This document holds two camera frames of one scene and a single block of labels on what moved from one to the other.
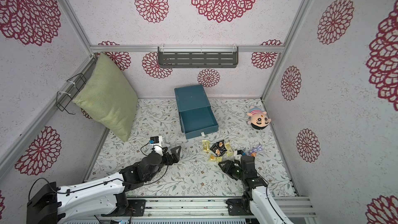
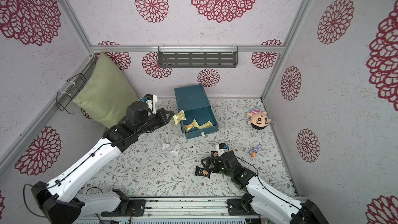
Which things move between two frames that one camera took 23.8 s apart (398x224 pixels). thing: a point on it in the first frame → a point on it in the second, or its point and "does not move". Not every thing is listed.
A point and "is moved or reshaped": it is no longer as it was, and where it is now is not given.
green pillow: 110,96 does not move
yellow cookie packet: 229,152 is moved or reshaped
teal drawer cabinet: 191,98 does not move
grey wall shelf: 198,56 does not move
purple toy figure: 255,150 does not move
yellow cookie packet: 215,158 is moved or reshaped
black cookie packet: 218,151 is moved or reshaped
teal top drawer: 198,122 does not move
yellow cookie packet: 206,145 → 179,117
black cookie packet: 218,148 is moved or reshaped
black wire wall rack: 71,88 does not move
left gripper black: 170,162 → 160,113
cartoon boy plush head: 258,119 does not move
